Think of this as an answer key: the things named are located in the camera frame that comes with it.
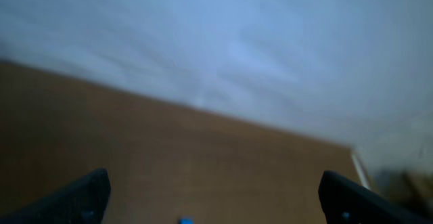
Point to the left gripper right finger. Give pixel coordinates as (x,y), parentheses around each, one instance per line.
(352,203)

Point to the blue cube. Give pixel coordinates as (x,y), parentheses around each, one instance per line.
(186,221)

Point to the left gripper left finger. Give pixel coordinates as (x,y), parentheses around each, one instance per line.
(74,200)

